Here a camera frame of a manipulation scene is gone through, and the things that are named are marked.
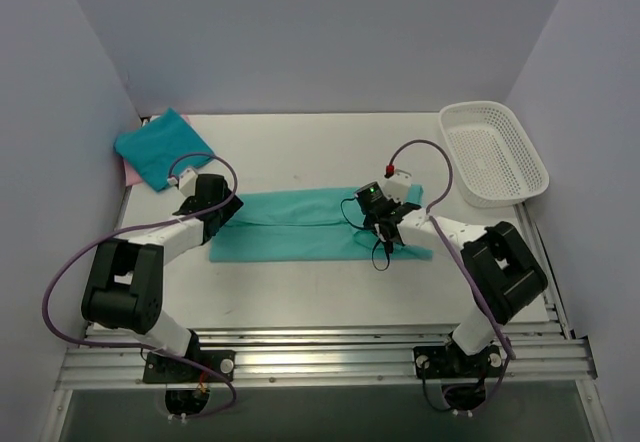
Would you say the light green t shirt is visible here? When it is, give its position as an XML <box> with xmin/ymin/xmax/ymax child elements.
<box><xmin>208</xmin><ymin>184</ymin><xmax>434</xmax><ymax>264</ymax></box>

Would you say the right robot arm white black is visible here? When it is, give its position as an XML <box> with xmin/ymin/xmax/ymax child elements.
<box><xmin>355</xmin><ymin>182</ymin><xmax>549</xmax><ymax>375</ymax></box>

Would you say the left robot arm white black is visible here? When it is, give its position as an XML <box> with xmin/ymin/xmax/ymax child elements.
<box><xmin>81</xmin><ymin>169</ymin><xmax>243</xmax><ymax>381</ymax></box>

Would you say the folded teal t shirt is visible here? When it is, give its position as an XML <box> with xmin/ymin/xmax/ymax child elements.
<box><xmin>114</xmin><ymin>108</ymin><xmax>214</xmax><ymax>192</ymax></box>

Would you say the folded pink t shirt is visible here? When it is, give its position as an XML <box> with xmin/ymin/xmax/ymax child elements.
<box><xmin>121</xmin><ymin>114</ymin><xmax>191</xmax><ymax>187</ymax></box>

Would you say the white perforated plastic basket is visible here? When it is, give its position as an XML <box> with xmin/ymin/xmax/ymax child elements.
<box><xmin>438</xmin><ymin>101</ymin><xmax>550</xmax><ymax>208</ymax></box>

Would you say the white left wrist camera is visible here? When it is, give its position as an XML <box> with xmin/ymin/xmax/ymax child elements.
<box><xmin>167</xmin><ymin>167</ymin><xmax>198</xmax><ymax>198</ymax></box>

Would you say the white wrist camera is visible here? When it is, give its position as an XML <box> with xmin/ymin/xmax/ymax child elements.
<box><xmin>382</xmin><ymin>164</ymin><xmax>412</xmax><ymax>204</ymax></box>
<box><xmin>167</xmin><ymin>167</ymin><xmax>198</xmax><ymax>198</ymax></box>

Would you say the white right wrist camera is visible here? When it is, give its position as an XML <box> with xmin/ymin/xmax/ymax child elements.
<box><xmin>382</xmin><ymin>164</ymin><xmax>412</xmax><ymax>204</ymax></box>

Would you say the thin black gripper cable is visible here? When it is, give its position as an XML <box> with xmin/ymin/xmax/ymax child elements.
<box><xmin>340</xmin><ymin>195</ymin><xmax>396</xmax><ymax>273</ymax></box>

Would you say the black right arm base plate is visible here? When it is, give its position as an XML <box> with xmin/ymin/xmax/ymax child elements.
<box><xmin>412</xmin><ymin>342</ymin><xmax>503</xmax><ymax>380</ymax></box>

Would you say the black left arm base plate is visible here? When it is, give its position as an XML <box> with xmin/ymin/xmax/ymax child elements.
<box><xmin>142</xmin><ymin>350</ymin><xmax>236</xmax><ymax>384</ymax></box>

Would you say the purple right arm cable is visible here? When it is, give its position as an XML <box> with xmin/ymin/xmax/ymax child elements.
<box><xmin>384</xmin><ymin>139</ymin><xmax>516</xmax><ymax>411</ymax></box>

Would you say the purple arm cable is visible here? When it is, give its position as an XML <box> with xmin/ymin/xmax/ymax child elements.
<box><xmin>42</xmin><ymin>154</ymin><xmax>239</xmax><ymax>418</ymax></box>
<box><xmin>384</xmin><ymin>139</ymin><xmax>516</xmax><ymax>411</ymax></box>

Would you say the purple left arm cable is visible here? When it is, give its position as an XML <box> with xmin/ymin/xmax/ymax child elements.
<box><xmin>42</xmin><ymin>154</ymin><xmax>239</xmax><ymax>418</ymax></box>

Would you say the aluminium rail frame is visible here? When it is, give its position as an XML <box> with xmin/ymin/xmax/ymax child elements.
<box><xmin>44</xmin><ymin>201</ymin><xmax>614</xmax><ymax>442</ymax></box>

